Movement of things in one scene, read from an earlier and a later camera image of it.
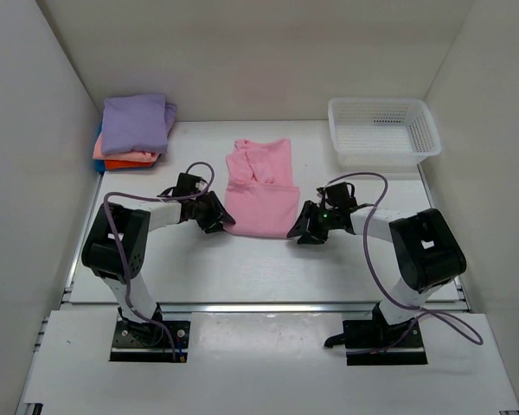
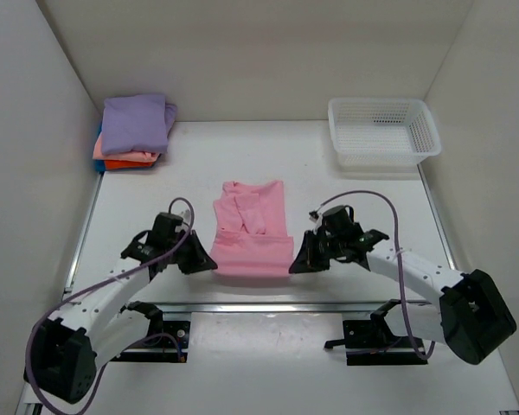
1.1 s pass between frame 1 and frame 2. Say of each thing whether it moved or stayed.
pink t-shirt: moved
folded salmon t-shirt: stayed
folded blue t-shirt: stayed
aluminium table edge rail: stayed
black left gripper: moved
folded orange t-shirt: stayed
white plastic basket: stayed
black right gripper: moved
